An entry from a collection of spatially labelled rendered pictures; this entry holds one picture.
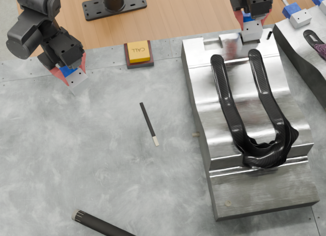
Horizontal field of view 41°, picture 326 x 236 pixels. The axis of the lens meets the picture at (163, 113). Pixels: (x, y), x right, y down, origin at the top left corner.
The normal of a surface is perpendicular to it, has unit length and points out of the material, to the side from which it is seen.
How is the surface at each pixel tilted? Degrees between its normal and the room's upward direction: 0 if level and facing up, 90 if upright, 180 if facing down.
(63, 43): 26
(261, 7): 70
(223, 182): 0
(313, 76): 90
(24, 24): 11
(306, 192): 0
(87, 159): 0
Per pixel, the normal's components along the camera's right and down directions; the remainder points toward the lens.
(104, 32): 0.00, -0.39
